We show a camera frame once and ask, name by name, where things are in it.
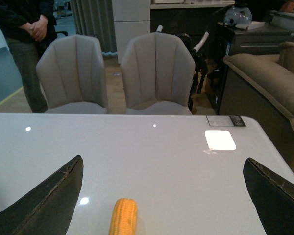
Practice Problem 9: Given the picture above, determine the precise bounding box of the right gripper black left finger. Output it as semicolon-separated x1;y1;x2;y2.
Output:
0;155;84;235

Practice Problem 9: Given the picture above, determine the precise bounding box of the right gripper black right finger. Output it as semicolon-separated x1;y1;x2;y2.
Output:
243;158;294;235

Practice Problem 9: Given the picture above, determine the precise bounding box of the yellow corn cob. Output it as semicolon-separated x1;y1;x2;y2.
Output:
109;198;138;235

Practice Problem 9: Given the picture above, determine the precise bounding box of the label sticker on table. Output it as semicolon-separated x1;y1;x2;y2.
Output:
206;115;246;127

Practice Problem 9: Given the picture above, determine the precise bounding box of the beige sofa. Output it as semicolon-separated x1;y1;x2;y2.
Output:
220;42;294;132

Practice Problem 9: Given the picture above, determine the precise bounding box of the left beige upholstered chair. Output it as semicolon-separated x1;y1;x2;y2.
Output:
36;35;108;114

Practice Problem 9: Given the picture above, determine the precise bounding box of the beige upholstered chair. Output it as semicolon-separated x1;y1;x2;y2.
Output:
36;35;108;114
121;32;195;115

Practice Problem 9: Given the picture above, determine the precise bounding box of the black stroller with helmet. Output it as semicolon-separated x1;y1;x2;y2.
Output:
151;3;252;110

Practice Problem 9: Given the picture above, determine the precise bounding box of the dark grey cabinet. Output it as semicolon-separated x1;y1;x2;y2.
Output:
214;21;294;115

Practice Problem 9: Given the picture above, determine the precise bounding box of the right beige upholstered chair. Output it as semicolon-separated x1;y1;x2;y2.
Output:
121;32;195;115

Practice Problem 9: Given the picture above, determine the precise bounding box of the person in dark jacket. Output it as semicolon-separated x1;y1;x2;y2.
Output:
0;0;57;113

